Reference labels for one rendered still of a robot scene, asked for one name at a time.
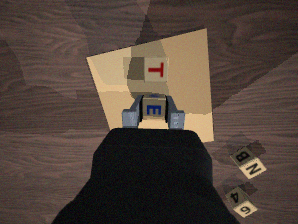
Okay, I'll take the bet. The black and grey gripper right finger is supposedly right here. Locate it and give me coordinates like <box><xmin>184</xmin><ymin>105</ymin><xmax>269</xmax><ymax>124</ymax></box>
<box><xmin>165</xmin><ymin>96</ymin><xmax>185</xmax><ymax>130</ymax></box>

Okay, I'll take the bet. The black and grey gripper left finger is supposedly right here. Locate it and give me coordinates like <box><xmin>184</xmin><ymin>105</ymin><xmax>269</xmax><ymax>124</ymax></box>
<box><xmin>122</xmin><ymin>95</ymin><xmax>144</xmax><ymax>128</ymax></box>

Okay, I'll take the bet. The tan flat mat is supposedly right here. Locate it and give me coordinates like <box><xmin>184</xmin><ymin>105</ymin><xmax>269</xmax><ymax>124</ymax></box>
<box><xmin>87</xmin><ymin>28</ymin><xmax>214</xmax><ymax>143</ymax></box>

